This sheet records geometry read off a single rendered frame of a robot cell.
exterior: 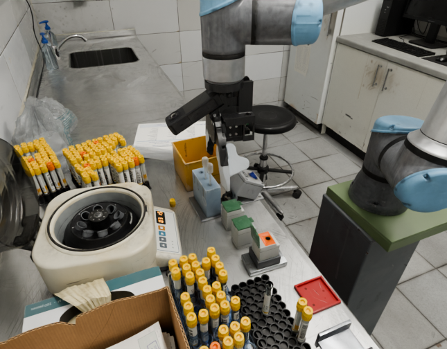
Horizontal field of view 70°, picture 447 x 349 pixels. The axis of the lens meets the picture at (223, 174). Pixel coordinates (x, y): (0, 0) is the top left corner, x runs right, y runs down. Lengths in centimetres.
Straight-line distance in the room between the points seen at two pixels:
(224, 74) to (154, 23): 237
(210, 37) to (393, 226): 61
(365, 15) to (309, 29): 251
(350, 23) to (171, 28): 144
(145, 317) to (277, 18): 52
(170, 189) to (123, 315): 48
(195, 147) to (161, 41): 200
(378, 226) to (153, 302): 56
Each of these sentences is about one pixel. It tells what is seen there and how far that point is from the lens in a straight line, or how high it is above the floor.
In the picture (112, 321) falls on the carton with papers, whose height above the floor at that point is 98.
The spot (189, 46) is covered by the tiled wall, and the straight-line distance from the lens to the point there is 302.
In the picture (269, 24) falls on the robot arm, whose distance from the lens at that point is 55.
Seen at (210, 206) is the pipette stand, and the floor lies 92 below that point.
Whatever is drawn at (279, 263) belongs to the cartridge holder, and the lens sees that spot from 75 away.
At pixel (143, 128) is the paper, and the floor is 89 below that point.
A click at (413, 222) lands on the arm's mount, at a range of 92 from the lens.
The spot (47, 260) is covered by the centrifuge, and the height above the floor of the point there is 99.
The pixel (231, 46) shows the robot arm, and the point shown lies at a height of 133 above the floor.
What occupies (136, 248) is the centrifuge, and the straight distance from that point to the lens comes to 65.
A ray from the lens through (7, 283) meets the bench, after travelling 86.
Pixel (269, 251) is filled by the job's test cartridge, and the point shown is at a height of 93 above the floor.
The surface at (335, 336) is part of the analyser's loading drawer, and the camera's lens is 65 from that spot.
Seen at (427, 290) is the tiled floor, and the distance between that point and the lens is 207.
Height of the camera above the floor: 146
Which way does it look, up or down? 36 degrees down
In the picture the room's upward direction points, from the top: straight up
